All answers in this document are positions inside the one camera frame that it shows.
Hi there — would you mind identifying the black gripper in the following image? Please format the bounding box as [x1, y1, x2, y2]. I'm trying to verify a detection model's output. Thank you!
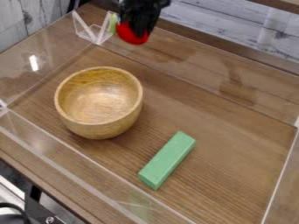
[117, 0, 172, 38]

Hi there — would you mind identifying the red plush strawberry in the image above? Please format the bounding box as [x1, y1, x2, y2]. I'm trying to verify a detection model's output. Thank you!
[108, 14, 149, 45]

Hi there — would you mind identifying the wooden bowl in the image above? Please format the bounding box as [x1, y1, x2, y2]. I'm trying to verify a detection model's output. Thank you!
[53, 66, 144, 139]

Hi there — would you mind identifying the green rectangular block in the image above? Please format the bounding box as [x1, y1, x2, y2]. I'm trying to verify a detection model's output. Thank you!
[137, 131, 196, 190]

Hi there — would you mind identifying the black table leg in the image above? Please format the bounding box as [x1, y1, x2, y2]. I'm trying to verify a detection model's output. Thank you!
[29, 185, 43, 202]

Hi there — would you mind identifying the clear acrylic corner bracket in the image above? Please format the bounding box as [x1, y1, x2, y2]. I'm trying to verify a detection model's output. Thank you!
[71, 11, 113, 46]

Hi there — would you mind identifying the clear acrylic tray wall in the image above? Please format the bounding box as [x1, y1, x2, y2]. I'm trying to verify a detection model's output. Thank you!
[0, 102, 195, 224]

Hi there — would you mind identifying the black cable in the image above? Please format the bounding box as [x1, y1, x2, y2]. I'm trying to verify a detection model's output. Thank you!
[0, 198, 68, 224]

